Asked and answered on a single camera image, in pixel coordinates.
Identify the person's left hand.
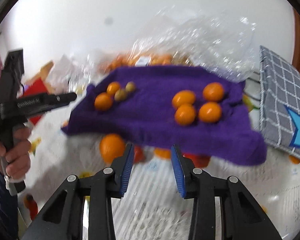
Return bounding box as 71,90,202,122
0,126,31,180

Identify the red package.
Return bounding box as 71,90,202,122
22,78,48,126

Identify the small orange lower left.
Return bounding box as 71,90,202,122
94,92,113,111

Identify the small orange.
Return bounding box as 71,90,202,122
94,92,113,111
107,81,121,97

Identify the small orange upper left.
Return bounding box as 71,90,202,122
107,81,121,97

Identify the small green-yellow fruit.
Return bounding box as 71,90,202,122
114,88,128,102

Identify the round orange lower right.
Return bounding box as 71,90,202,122
198,102,222,123

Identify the round orange lower middle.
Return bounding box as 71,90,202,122
174,104,196,126

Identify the purple towel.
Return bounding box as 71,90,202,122
63,66,267,166

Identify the large round orange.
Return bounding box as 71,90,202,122
203,82,224,102

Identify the grey checked cushion blue star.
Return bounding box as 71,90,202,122
260,46,300,160

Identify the oval orange kumquat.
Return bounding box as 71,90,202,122
172,90,196,109

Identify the clear plastic fruit bag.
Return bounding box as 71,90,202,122
46,7,257,93

